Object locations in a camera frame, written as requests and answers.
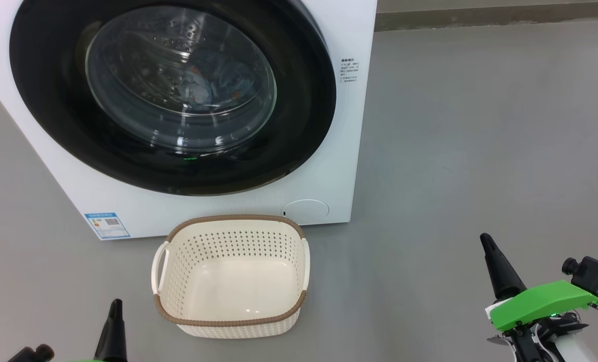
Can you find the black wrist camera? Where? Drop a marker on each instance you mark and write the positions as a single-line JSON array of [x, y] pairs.
[[593, 274], [32, 353]]

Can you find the blue energy label sticker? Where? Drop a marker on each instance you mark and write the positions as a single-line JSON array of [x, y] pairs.
[[106, 225]]

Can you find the black round washer door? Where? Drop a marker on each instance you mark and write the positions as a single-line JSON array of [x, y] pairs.
[[47, 100]]

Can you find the round white filter cover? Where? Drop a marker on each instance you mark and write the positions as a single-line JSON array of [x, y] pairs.
[[305, 211]]

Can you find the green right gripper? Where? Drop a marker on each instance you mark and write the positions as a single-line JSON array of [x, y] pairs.
[[540, 304]]

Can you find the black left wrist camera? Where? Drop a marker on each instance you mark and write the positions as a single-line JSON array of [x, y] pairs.
[[32, 353]]

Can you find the white front-load washing machine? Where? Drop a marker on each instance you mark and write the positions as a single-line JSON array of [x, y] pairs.
[[349, 151]]

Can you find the light blue printed garment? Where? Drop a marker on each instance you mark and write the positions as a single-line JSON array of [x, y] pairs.
[[223, 80]]

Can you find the small printed text label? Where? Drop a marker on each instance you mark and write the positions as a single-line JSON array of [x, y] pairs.
[[350, 70]]

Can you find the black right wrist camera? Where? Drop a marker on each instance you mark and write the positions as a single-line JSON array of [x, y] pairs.
[[593, 274]]

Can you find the cream perforated laundry basket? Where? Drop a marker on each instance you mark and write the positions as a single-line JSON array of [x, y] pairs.
[[238, 236]]

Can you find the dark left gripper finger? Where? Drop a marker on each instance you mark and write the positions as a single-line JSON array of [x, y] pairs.
[[112, 337]]

